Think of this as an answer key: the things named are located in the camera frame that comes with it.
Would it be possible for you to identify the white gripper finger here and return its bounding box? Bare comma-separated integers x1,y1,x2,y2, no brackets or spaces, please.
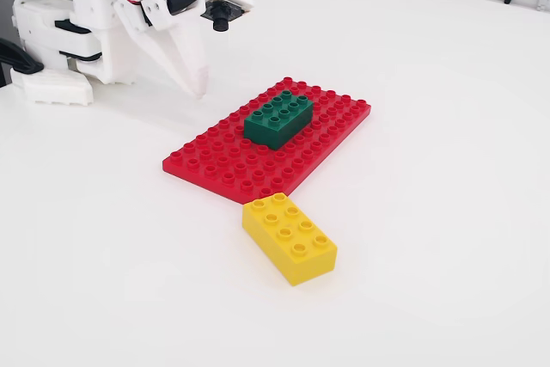
138,0,211,101
113,0,198,97

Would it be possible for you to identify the yellow lego brick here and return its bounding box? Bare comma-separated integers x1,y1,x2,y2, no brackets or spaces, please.
241,192,339,288

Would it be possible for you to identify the white arm base clamp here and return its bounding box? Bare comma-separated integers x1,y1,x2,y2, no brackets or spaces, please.
9,68,95,107

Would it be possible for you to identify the green lego brick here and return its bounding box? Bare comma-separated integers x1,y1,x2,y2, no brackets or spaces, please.
242,89,315,152

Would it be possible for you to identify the red lego baseplate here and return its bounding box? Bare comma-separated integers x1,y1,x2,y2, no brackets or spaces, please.
162,76,374,205

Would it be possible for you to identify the thick black cable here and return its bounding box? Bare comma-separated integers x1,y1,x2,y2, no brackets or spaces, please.
0,38,45,87

